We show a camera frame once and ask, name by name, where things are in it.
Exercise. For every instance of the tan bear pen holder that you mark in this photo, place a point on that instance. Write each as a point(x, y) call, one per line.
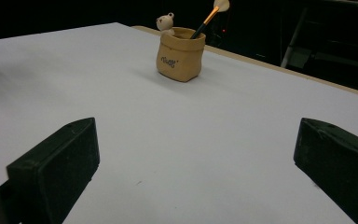
point(178, 57)

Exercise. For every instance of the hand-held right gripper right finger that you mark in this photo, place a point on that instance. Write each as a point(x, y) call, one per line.
point(341, 168)

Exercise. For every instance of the grey metal stand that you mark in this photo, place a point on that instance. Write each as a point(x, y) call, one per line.
point(292, 40)

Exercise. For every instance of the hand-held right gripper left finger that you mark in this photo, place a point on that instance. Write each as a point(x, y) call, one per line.
point(56, 174)

